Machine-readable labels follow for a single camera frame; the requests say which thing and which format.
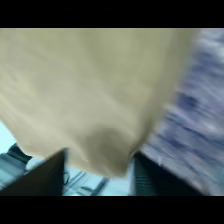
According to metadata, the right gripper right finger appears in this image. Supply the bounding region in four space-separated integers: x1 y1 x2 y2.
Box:
132 151 204 197

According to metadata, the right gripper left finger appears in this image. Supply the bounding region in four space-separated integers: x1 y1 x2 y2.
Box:
0 148 67 197

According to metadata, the brown T-shirt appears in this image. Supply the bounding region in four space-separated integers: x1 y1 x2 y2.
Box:
0 27 201 178

